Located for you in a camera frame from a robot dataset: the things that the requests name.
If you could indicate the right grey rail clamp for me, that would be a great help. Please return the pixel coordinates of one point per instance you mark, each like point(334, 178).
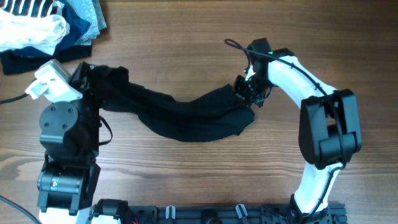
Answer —
point(242, 213)

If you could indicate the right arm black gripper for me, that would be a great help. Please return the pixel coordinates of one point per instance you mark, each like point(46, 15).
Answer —
point(239, 88)

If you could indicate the white garment on pile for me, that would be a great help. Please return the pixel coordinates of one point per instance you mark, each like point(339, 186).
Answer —
point(41, 33)

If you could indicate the grey rail clamp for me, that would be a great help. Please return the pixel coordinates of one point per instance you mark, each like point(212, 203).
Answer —
point(242, 213)
point(170, 212)

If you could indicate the navy blue garment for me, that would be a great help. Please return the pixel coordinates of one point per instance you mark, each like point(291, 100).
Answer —
point(78, 27)

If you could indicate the black folded garment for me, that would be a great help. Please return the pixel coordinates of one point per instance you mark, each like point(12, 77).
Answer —
point(13, 64)

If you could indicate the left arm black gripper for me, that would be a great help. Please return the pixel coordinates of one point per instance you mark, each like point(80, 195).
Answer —
point(84, 83)

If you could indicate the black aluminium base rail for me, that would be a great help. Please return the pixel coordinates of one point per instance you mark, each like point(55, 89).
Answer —
point(217, 214)

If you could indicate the black white striped garment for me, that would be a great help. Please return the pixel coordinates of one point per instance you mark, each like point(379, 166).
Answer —
point(32, 8)

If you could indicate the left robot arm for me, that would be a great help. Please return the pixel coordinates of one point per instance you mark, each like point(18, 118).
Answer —
point(70, 135)

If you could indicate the left grey rail clamp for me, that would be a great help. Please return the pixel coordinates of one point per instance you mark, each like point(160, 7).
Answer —
point(170, 212)

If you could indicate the black t-shirt with logo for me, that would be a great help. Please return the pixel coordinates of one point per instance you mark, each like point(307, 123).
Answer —
point(213, 116)

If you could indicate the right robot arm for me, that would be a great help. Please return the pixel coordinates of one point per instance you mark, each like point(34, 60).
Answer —
point(329, 128)

